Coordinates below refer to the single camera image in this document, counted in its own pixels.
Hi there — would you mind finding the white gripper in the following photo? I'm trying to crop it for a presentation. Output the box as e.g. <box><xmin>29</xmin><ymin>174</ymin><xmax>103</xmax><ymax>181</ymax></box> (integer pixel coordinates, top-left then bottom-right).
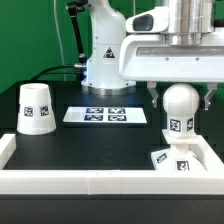
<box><xmin>119</xmin><ymin>31</ymin><xmax>224</xmax><ymax>110</ymax></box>

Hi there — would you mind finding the white lamp bulb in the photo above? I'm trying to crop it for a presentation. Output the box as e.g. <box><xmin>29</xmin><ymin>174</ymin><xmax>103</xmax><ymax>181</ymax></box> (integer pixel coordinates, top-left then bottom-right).
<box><xmin>163</xmin><ymin>83</ymin><xmax>199</xmax><ymax>138</ymax></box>

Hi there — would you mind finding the white lamp base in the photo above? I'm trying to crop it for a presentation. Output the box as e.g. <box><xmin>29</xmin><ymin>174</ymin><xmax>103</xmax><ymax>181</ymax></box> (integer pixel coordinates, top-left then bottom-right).
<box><xmin>149</xmin><ymin>129</ymin><xmax>207</xmax><ymax>172</ymax></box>

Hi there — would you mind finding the white lamp shade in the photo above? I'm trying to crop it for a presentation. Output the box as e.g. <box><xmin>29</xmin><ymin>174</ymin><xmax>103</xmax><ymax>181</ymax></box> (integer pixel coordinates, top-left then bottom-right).
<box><xmin>17</xmin><ymin>83</ymin><xmax>56</xmax><ymax>135</ymax></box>

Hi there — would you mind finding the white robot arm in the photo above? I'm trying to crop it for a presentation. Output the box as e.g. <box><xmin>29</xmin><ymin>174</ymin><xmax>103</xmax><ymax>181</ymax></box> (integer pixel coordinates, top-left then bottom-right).
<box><xmin>81</xmin><ymin>0</ymin><xmax>224</xmax><ymax>104</ymax></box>

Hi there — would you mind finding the white marker plate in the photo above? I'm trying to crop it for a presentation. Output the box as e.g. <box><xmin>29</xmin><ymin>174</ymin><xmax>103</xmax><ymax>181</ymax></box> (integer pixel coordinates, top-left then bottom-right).
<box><xmin>63</xmin><ymin>107</ymin><xmax>147</xmax><ymax>124</ymax></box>

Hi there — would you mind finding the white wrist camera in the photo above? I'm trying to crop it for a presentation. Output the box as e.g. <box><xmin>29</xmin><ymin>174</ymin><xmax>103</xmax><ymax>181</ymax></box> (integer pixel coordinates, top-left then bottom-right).
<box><xmin>126</xmin><ymin>6</ymin><xmax>169</xmax><ymax>34</ymax></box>

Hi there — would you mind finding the black cable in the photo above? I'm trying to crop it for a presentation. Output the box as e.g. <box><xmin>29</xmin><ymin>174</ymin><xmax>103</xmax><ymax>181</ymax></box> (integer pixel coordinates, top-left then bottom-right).
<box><xmin>30</xmin><ymin>63</ymin><xmax>88</xmax><ymax>83</ymax></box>

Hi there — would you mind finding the white U-shaped border frame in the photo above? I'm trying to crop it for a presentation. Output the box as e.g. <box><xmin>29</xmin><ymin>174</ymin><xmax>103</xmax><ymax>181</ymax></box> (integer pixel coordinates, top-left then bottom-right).
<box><xmin>0</xmin><ymin>134</ymin><xmax>224</xmax><ymax>195</ymax></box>

